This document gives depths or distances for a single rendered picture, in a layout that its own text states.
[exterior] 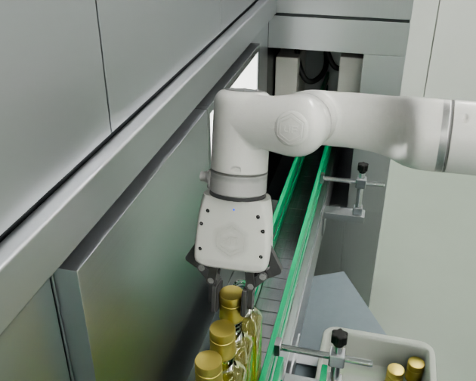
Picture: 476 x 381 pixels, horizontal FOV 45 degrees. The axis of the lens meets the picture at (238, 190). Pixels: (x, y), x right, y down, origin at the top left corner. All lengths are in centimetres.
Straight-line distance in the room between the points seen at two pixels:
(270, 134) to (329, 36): 97
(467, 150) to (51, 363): 51
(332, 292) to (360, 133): 78
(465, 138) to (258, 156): 24
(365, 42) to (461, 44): 290
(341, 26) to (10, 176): 121
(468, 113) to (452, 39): 381
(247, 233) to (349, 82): 108
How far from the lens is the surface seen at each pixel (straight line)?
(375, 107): 76
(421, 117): 68
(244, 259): 76
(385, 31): 162
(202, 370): 73
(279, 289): 128
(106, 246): 68
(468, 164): 68
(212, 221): 75
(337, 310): 144
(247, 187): 72
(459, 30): 447
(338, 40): 163
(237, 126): 70
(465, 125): 67
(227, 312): 81
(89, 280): 66
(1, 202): 55
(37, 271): 58
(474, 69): 456
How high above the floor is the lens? 169
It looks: 30 degrees down
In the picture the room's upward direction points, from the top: straight up
